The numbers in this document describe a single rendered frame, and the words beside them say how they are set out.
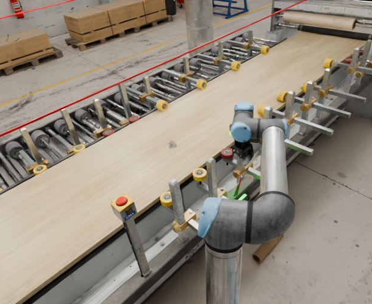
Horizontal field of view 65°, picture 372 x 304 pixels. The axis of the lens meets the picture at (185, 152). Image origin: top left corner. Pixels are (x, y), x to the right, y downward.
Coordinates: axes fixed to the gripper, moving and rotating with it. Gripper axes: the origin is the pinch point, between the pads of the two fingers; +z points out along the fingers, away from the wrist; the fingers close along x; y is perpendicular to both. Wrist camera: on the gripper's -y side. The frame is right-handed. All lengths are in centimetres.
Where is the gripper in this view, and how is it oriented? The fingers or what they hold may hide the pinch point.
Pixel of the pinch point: (246, 163)
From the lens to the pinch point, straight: 162.3
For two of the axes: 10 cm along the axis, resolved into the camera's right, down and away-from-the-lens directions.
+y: -7.2, 4.8, -5.0
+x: 6.8, 3.7, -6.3
